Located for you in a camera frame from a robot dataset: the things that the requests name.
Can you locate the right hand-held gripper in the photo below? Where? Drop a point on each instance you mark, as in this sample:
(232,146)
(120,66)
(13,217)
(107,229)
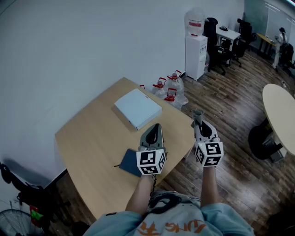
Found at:
(209,153)

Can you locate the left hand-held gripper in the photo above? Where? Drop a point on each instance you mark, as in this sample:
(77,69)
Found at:
(151,161)

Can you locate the dark blue notebook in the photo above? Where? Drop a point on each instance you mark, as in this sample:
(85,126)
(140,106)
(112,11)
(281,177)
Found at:
(130,162)

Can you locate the person's right forearm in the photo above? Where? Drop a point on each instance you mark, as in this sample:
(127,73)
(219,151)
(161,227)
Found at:
(209,186)

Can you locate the person's left forearm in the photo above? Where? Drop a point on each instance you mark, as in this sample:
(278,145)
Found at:
(140,196)

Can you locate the white flat box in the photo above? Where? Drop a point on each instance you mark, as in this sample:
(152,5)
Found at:
(138,108)

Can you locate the light blue jeans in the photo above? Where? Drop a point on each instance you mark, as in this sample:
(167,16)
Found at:
(184,200)

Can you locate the grey metal box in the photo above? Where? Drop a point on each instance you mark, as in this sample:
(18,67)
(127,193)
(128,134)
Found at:
(276,154)

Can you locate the white water dispenser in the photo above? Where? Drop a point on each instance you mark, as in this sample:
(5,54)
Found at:
(194,57)

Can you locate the round cream table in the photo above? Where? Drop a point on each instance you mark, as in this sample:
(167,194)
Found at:
(281,115)

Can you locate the black office chair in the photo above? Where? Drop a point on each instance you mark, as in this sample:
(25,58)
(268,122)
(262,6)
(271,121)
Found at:
(288,57)
(34,196)
(213,46)
(244,37)

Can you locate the light blue printed shirt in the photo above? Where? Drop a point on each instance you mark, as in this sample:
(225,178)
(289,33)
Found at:
(172,225)

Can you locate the white desk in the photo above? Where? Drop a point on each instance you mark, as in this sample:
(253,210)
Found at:
(230,33)

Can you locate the yellow desk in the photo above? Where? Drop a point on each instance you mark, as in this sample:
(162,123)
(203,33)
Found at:
(266,39)

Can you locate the large clear dispenser bottle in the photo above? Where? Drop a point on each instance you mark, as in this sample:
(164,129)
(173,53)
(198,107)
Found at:
(194,20)

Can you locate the red bag with green tuft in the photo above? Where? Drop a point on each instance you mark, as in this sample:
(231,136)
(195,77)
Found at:
(35,215)

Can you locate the black standing fan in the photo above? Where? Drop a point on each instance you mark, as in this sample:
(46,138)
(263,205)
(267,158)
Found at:
(16,223)

